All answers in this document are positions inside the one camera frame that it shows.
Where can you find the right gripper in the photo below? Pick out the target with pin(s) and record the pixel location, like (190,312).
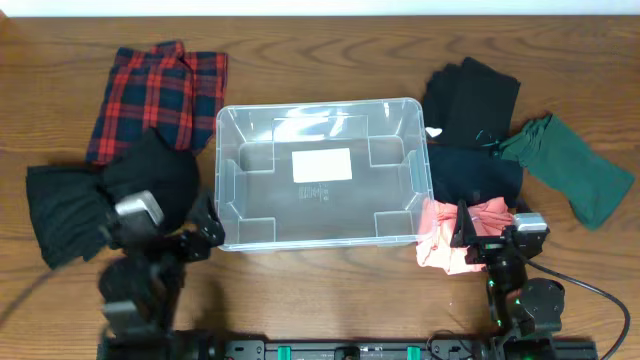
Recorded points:
(466,236)

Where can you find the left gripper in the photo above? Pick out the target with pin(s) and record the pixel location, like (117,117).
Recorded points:
(185,242)

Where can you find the clear plastic storage bin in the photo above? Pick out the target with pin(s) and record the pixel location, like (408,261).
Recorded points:
(262,209)

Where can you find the green garment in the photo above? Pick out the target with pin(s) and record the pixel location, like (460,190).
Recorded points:
(558,157)

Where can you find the black cloth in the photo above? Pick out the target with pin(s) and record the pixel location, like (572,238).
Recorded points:
(71,206)

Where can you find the red plaid flannel shirt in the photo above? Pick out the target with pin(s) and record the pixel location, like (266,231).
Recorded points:
(167,88)

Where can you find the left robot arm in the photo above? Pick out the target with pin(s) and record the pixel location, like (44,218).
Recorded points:
(141,289)

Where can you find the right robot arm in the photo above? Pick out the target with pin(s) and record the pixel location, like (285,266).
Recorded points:
(526,310)

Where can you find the pink folded garment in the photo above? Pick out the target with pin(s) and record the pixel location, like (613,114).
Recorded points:
(436,231)

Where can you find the dark navy folded garment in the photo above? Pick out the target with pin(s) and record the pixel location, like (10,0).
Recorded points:
(473,175)

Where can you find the black folded garment top right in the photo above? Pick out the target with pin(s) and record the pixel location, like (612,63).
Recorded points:
(469,105)

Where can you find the white label in bin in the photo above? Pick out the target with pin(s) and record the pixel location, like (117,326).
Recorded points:
(324,165)

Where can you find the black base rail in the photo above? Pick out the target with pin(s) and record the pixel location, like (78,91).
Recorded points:
(437,348)

